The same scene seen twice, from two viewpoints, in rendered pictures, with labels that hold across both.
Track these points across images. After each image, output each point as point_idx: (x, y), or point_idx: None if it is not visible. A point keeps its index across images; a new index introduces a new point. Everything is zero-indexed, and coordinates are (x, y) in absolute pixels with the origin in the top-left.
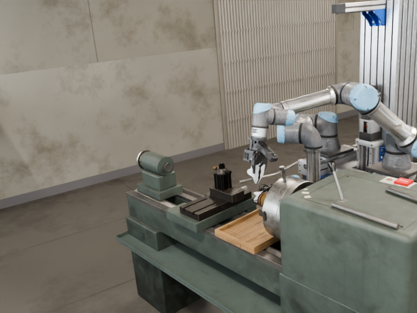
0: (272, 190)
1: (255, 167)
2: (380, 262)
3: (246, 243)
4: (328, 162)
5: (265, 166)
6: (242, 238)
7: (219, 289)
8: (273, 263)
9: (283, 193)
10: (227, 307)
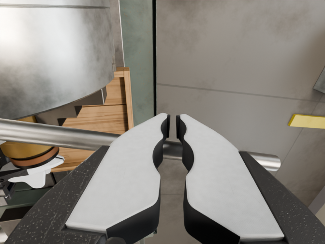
0: (48, 90)
1: (260, 206)
2: None
3: (127, 94)
4: None
5: (57, 201)
6: (111, 117)
7: (135, 107)
8: (120, 15)
9: (17, 10)
10: (151, 76)
